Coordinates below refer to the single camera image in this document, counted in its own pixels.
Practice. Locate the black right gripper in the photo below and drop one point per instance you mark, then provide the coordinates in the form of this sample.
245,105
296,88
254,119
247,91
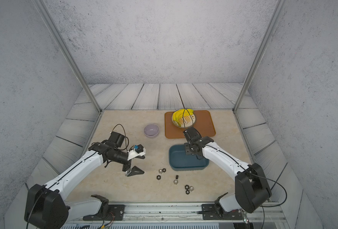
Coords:
186,148

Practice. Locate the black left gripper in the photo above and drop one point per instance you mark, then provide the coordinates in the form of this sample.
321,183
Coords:
131,171

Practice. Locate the teal plastic storage box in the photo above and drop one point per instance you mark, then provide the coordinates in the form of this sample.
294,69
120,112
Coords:
180,161

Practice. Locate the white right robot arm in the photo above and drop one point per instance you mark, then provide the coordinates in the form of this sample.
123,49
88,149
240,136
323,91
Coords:
251,186

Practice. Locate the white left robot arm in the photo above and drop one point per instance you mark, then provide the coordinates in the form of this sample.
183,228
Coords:
46,205

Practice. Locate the brown rectangular mat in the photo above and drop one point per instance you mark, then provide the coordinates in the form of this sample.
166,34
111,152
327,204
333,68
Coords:
203,124

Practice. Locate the patterned plate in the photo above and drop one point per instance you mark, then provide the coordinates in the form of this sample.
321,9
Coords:
186,120

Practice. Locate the yellow banana bunch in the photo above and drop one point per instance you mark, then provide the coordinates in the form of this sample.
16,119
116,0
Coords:
181,114

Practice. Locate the lilac ceramic bowl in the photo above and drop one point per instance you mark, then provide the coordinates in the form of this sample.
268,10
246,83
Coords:
151,130

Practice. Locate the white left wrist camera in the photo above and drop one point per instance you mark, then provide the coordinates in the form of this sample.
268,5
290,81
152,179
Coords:
136,150

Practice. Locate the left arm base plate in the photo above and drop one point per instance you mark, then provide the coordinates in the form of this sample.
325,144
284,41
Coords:
108,212

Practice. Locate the aluminium front rail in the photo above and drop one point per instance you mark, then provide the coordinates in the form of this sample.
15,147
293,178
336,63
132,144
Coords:
182,215

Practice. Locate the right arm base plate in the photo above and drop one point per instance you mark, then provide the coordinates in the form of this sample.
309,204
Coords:
214,212

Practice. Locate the left aluminium frame post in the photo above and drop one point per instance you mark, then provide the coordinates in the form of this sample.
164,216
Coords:
46,17

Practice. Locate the aluminium frame post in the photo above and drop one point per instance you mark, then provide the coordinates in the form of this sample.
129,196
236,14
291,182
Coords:
261,50
46,17

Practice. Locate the right aluminium frame post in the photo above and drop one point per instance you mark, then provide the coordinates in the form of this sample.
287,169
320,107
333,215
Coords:
261,50

